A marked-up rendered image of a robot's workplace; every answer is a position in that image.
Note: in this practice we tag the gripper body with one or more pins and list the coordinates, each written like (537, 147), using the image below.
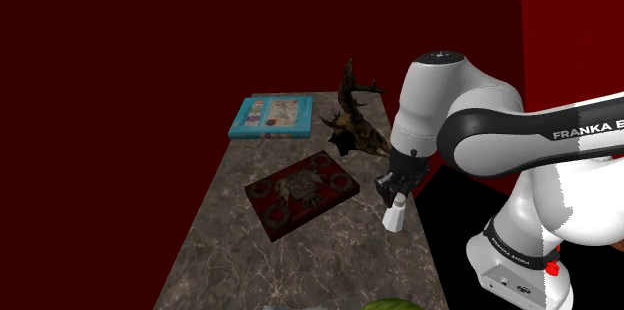
(408, 183)

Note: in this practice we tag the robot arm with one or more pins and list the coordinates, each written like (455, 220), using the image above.
(487, 104)

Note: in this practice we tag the white tapered shaker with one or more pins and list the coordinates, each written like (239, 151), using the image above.
(394, 219)

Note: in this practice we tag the brown antlered skull figure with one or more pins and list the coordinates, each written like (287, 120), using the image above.
(358, 131)

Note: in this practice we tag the dark red ornate book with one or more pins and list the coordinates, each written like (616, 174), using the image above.
(312, 202)

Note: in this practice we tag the green round object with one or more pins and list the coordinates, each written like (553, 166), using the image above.
(392, 305)

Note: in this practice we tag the blue illustrated book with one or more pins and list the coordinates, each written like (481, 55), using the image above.
(273, 116)

